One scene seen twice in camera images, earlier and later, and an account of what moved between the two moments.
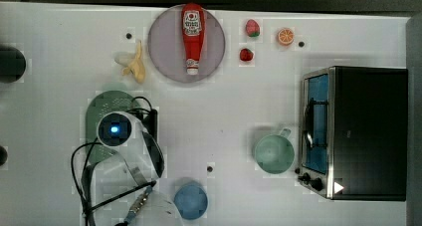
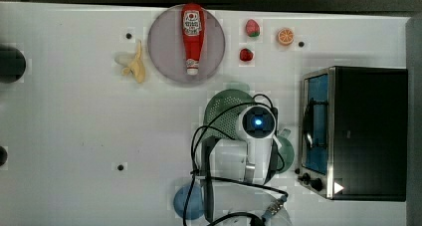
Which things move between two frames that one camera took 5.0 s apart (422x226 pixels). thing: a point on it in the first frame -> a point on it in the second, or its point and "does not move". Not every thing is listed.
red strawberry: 252,28 does not move
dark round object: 3,155 does not move
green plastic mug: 275,153 does not move
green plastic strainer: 99,107 -> 222,111
